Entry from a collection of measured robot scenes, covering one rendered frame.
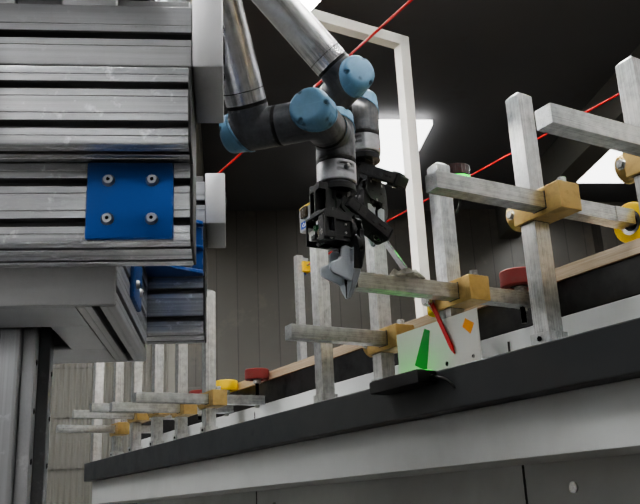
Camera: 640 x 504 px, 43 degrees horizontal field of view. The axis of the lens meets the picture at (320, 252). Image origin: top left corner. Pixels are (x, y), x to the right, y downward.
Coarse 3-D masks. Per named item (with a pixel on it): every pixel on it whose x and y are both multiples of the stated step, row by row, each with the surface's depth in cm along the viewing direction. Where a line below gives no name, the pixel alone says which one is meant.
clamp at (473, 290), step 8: (456, 280) 161; (464, 280) 158; (472, 280) 158; (480, 280) 159; (488, 280) 160; (464, 288) 158; (472, 288) 157; (480, 288) 158; (488, 288) 159; (464, 296) 158; (472, 296) 156; (480, 296) 158; (488, 296) 159; (440, 304) 164; (448, 304) 162; (456, 304) 160; (464, 304) 160; (472, 304) 161
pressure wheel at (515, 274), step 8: (504, 272) 169; (512, 272) 168; (520, 272) 167; (504, 280) 169; (512, 280) 168; (520, 280) 167; (504, 288) 171; (512, 288) 172; (520, 288) 169; (528, 288) 172; (520, 312) 169
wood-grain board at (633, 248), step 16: (592, 256) 160; (608, 256) 157; (624, 256) 153; (560, 272) 167; (576, 272) 163; (416, 320) 207; (432, 320) 201; (336, 352) 239; (288, 368) 263; (304, 368) 256; (240, 384) 293
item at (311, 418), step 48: (576, 336) 131; (624, 336) 123; (432, 384) 161; (480, 384) 149; (528, 384) 139; (576, 384) 130; (240, 432) 234; (288, 432) 210; (336, 432) 191; (96, 480) 364
